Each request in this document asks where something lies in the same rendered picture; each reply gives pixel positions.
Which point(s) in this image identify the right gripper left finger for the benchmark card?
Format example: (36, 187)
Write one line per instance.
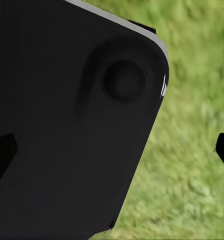
(8, 150)

